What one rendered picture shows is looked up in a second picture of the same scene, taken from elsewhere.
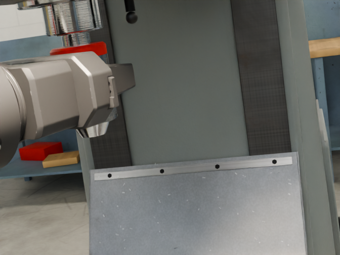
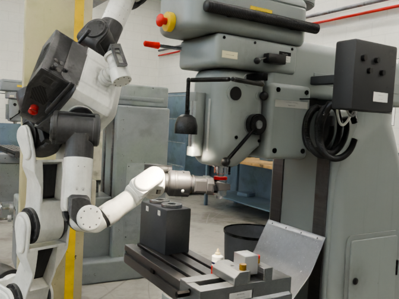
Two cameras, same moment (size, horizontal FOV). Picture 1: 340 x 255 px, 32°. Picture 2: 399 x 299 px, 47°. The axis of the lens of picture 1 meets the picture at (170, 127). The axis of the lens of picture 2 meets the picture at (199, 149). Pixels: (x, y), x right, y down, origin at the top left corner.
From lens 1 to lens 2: 1.20 m
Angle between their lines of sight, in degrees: 45
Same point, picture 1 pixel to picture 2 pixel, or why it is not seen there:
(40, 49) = not seen: outside the picture
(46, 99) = (198, 185)
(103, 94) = (210, 188)
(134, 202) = (274, 235)
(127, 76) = (227, 187)
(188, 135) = (297, 218)
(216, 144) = (304, 225)
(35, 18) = not seen: outside the picture
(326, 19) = not seen: outside the picture
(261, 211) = (305, 253)
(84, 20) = (219, 171)
